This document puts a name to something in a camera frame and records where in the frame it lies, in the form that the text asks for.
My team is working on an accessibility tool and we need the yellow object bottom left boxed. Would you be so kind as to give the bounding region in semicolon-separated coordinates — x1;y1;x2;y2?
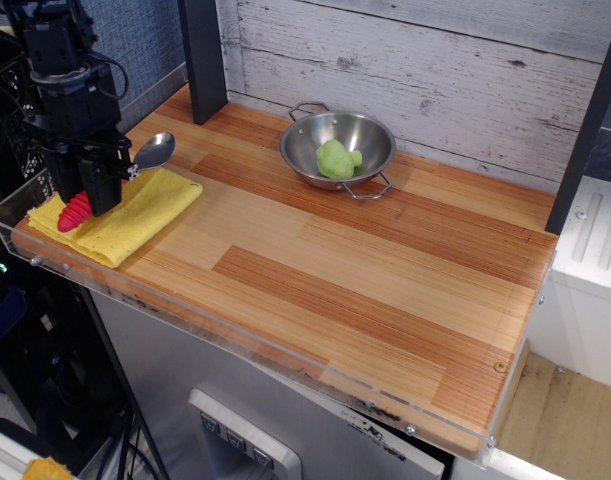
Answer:
21;457;74;480

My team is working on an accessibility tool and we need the yellow folded towel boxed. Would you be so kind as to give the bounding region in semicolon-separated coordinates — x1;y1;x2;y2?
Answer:
28;167;203;268

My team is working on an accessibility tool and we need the small steel bowl with handles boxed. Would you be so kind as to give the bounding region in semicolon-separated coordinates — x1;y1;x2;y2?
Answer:
280;101;396;200

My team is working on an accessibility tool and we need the clear acrylic table guard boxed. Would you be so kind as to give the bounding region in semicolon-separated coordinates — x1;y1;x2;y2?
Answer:
0;67;559;469

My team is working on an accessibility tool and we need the black vertical post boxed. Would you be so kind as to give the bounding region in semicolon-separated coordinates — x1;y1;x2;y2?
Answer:
178;0;228;125
545;41;611;235

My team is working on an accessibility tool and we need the black vertical post left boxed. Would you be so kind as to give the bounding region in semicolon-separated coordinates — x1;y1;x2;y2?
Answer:
178;0;228;125

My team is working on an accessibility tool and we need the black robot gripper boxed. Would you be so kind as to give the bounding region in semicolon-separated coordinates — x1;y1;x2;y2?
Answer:
27;62;132;217

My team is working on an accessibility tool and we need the black vertical post right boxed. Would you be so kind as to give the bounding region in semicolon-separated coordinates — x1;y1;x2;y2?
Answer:
545;41;611;235

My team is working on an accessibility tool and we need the black plastic crate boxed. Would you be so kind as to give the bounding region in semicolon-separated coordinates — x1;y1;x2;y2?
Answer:
0;27;55;201

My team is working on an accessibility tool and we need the red handled metal spoon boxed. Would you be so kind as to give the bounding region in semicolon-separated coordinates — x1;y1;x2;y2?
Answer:
57;132;176;233

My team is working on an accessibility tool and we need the stainless toy fridge cabinet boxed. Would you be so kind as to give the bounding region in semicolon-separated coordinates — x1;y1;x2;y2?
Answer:
91;293;453;479

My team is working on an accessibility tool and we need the green toy vegetable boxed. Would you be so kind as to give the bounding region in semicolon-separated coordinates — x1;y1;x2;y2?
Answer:
316;140;363;179

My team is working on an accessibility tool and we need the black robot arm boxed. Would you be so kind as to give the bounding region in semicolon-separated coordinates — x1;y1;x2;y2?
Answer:
3;1;136;216

